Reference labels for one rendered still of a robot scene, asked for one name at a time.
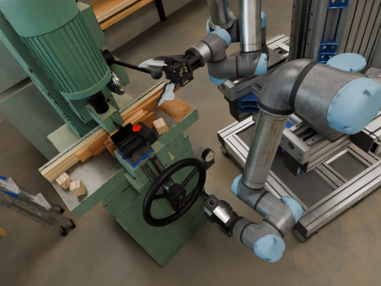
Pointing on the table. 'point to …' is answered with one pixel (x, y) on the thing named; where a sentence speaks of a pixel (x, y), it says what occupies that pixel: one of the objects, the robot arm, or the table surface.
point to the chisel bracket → (106, 118)
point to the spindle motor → (60, 44)
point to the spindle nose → (98, 102)
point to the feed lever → (156, 73)
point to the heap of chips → (176, 108)
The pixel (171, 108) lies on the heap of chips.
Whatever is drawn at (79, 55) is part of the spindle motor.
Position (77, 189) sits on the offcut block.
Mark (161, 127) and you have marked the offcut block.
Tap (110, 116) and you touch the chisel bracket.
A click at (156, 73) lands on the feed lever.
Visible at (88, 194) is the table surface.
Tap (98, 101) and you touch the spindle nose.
